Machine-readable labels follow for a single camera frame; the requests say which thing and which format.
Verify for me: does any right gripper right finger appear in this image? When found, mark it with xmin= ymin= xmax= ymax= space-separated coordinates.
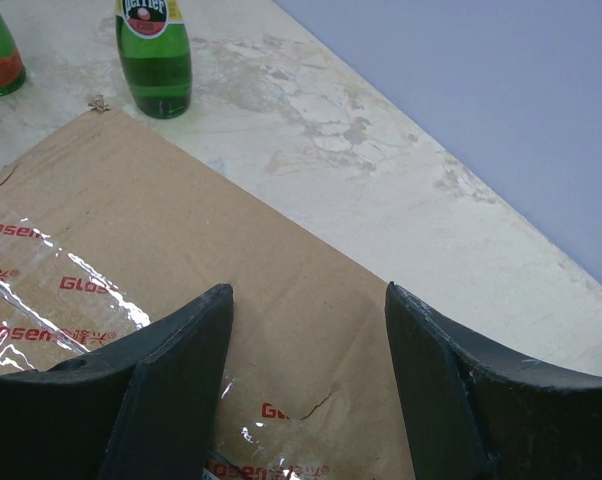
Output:
xmin=385 ymin=283 xmax=602 ymax=479

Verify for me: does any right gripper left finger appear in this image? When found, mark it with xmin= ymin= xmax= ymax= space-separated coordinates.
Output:
xmin=0 ymin=284 xmax=234 ymax=479

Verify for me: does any far green glass bottle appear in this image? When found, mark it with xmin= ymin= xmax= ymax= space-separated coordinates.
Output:
xmin=115 ymin=0 xmax=192 ymax=119

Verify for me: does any brown cardboard express box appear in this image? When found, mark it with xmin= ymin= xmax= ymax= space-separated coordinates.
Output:
xmin=0 ymin=111 xmax=413 ymax=479

